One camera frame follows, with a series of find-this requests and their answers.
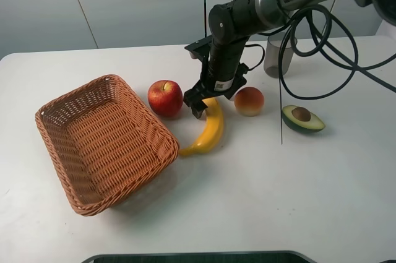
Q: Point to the orange peach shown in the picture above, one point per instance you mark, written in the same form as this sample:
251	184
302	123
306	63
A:
249	101

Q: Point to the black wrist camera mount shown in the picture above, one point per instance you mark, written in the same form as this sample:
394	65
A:
200	49

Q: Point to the brown wicker basket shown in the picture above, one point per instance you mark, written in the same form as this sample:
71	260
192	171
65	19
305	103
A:
104	143

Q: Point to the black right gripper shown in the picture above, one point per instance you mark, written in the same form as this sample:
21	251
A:
221	74

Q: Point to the red apple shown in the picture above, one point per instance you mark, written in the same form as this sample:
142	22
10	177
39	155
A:
165	98

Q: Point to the halved avocado with pit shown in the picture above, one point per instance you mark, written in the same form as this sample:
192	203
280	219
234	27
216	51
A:
301	120

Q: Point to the yellow banana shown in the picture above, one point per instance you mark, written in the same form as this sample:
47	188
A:
212	133

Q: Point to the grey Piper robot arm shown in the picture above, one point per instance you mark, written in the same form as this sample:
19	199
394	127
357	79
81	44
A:
233	23

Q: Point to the grey translucent plastic cup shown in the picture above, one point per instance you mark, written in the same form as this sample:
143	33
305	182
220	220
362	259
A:
271	55

